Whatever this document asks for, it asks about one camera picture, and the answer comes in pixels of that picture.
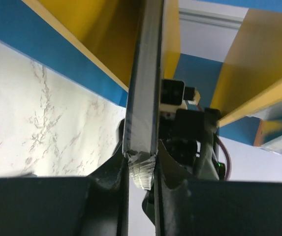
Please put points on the black notebook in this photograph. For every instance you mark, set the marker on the black notebook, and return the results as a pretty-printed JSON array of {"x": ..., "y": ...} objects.
[{"x": 140, "y": 140}]

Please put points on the right aluminium frame post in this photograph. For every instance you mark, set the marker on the right aluminium frame post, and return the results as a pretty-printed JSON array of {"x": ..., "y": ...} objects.
[{"x": 208, "y": 18}]

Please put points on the teal blue book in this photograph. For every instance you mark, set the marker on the teal blue book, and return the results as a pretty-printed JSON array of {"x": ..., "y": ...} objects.
[{"x": 269, "y": 133}]

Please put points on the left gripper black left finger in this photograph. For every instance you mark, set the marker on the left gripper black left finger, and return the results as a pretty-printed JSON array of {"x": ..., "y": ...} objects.
[{"x": 93, "y": 205}]

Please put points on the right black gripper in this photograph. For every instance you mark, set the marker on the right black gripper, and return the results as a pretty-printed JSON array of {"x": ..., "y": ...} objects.
[{"x": 189, "y": 138}]

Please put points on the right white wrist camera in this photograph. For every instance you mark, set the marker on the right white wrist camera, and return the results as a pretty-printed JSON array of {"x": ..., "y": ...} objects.
[{"x": 175, "y": 95}]

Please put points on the blue shelf with coloured boards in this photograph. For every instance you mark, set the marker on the blue shelf with coloured boards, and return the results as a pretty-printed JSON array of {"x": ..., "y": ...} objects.
[{"x": 92, "y": 42}]

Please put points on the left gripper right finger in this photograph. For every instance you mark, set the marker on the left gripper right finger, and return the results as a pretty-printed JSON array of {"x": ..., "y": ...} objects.
[{"x": 179, "y": 204}]

